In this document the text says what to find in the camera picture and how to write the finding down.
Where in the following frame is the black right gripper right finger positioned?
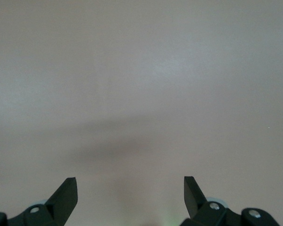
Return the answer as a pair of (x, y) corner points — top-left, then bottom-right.
(180, 176), (280, 226)

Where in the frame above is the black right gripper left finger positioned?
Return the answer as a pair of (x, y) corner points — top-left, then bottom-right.
(0, 177), (79, 226)

